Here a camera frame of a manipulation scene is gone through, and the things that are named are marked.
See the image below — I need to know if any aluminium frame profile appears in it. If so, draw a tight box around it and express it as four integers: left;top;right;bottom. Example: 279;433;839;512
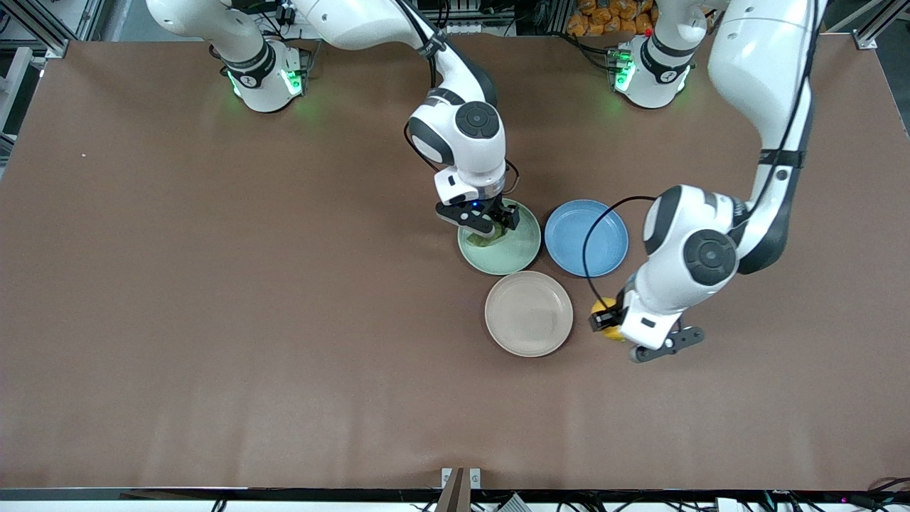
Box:
852;0;910;50
0;0;73;59

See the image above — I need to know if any blue round plate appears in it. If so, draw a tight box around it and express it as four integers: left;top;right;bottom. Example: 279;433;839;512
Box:
544;199;630;278

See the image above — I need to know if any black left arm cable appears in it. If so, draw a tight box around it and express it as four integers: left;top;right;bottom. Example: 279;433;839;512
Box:
582;196;659;308

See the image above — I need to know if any cream round plate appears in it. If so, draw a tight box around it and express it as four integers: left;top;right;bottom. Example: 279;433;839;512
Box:
484;270;574;358

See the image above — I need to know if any yellow lemon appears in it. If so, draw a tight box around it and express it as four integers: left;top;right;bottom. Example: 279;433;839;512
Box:
591;298;628;343

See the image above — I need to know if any metal bracket on table edge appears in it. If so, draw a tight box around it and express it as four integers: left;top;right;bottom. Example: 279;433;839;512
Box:
441;467;481;512

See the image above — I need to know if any bag of orange fruit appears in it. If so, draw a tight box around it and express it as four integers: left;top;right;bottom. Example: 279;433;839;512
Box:
567;0;658;38

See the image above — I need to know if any light green round plate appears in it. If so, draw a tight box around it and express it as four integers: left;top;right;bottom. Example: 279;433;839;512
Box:
457;199;542;276

